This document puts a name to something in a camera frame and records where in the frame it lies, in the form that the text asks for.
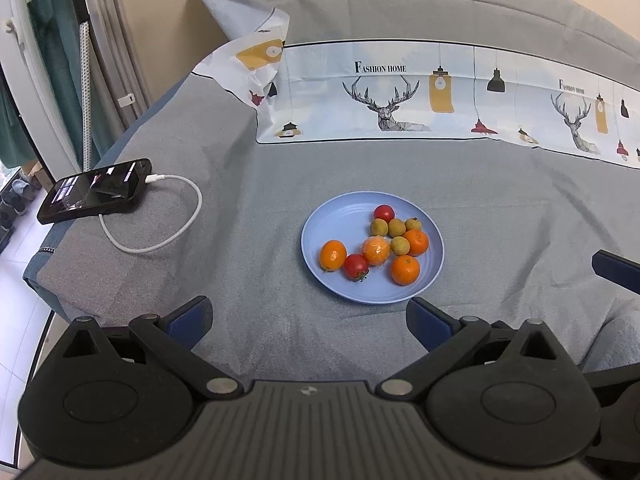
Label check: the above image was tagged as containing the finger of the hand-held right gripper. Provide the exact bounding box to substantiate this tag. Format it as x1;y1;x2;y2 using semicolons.
591;249;640;292

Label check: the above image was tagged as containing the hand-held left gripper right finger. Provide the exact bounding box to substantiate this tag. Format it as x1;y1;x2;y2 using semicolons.
376;297;583;401

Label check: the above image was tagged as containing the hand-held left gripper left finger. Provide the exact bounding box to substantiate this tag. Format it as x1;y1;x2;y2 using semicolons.
32;296;243;401

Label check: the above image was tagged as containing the small orange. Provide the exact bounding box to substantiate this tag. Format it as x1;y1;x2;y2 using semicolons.
319;240;348;272
390;255;421;286
403;229;430;257

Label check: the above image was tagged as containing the plastic orange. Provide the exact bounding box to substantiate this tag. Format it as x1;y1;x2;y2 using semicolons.
362;236;392;267

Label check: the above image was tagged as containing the blue plate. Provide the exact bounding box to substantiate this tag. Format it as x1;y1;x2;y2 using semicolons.
300;191;445;305

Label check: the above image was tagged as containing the grey bedsheet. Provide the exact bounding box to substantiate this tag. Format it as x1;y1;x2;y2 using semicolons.
22;72;640;376

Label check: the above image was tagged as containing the black smartphone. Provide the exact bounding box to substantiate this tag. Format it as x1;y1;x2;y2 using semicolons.
37;158;152;226

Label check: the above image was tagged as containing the grey shoe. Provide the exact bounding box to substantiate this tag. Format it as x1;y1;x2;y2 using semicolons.
10;177;43;201

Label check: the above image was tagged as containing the grey curtain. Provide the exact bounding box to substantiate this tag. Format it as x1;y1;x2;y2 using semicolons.
82;0;151;126

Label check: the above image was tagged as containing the grey quilt with deer print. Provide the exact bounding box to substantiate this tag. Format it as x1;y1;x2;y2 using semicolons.
185;0;640;170

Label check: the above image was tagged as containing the black stand pole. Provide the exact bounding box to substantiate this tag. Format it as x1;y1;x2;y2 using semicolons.
65;0;96;171

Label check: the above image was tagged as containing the white charging cable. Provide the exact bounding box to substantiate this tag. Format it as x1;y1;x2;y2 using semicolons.
98;173;203;254

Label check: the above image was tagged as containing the white door frame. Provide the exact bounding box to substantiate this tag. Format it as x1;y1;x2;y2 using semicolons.
0;0;83;186

